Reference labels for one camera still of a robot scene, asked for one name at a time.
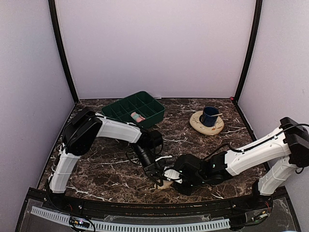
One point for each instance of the black right frame post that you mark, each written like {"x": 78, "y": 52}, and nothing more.
{"x": 250, "y": 49}

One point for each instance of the blue mug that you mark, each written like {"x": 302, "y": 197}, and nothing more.
{"x": 210, "y": 115}

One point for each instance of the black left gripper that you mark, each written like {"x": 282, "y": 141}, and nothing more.
{"x": 154, "y": 168}

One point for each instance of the pink patterned sock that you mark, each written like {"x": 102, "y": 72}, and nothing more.
{"x": 137, "y": 117}

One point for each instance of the black front rail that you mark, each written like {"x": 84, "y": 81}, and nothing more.
{"x": 228, "y": 206}

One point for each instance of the cream saucer plate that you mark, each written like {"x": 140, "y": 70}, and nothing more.
{"x": 196, "y": 122}

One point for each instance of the black frame post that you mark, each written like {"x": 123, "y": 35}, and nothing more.
{"x": 61, "y": 50}
{"x": 250, "y": 49}

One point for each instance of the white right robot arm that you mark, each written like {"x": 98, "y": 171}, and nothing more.
{"x": 288, "y": 144}

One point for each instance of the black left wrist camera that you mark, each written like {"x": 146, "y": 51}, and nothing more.
{"x": 154, "y": 139}

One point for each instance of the black left frame post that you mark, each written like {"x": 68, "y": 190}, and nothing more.
{"x": 61, "y": 50}

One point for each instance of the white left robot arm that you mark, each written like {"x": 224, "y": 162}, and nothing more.
{"x": 80, "y": 133}

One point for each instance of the beige sock with olive toe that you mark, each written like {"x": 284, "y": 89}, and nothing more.
{"x": 166, "y": 185}

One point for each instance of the green compartment tray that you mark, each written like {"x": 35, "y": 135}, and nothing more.
{"x": 142, "y": 103}

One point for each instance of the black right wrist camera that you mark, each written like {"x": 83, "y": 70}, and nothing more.
{"x": 188, "y": 164}

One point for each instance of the white slotted cable duct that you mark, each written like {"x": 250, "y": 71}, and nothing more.
{"x": 82, "y": 225}

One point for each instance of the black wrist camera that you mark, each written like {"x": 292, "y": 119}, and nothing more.
{"x": 188, "y": 164}
{"x": 154, "y": 139}

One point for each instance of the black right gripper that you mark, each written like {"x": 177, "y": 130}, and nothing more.
{"x": 186, "y": 191}

